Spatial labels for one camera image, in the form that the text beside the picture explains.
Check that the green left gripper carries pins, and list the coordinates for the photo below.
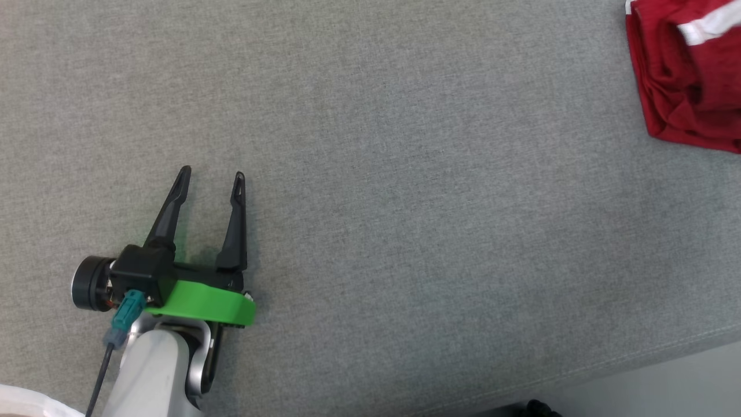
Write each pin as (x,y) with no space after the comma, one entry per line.
(202,301)

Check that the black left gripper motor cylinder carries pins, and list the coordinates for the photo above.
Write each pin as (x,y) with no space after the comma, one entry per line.
(90,284)

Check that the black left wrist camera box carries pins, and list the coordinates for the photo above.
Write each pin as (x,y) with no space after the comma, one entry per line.
(139,269)

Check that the black rounded object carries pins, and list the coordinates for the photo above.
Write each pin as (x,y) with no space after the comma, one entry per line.
(535,409)

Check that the red shorts with white stripe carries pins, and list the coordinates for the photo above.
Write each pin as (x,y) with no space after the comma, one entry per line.
(689,81)

